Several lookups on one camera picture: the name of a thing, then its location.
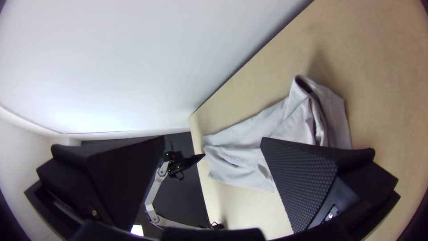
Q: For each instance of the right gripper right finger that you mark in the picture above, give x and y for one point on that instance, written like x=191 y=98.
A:
x=301 y=180

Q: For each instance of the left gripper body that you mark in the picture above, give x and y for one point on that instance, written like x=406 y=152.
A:
x=174 y=164

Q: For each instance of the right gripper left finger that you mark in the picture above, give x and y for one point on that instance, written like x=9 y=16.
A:
x=110 y=180

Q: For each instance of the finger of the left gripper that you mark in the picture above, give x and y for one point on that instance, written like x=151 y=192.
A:
x=193 y=160

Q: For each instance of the grey t-shirt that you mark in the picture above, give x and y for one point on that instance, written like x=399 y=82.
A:
x=240 y=157

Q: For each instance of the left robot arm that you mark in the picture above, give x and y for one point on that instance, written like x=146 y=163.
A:
x=155 y=189

